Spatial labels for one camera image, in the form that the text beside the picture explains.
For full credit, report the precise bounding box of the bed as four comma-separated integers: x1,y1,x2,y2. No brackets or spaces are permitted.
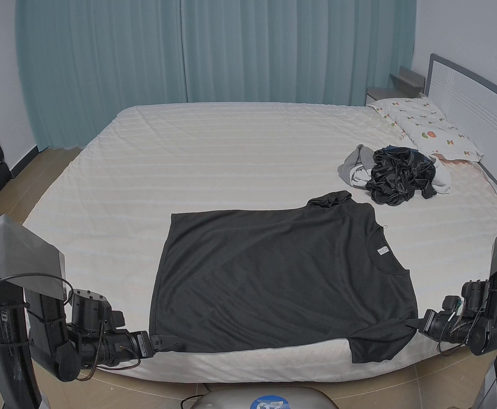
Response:
18,53,497,384

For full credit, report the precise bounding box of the grey bedside table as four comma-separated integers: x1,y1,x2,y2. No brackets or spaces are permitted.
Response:
365,66,426,106

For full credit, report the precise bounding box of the black T-shirt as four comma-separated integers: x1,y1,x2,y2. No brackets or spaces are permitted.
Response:
148,190,419,364

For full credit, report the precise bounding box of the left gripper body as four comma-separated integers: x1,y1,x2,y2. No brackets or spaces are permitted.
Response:
103,330,153,364

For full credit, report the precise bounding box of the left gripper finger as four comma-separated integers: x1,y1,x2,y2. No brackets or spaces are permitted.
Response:
150,334,186,354

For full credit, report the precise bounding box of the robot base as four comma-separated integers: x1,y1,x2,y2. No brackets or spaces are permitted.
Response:
189,385,339,409

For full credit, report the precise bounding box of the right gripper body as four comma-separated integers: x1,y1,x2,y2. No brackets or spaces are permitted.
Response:
419,309,452,340

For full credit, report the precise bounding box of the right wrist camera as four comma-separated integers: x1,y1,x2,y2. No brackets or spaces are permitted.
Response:
441,296,463,315

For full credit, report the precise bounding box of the pile of clothes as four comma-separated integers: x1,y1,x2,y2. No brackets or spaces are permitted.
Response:
338,144,452,207

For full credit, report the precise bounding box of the white printed pillow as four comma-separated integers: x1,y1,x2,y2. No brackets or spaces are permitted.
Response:
367,97,484,163

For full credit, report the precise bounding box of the blue-green curtain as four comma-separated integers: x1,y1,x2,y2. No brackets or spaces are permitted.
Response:
180,0,417,106
16,0,189,150

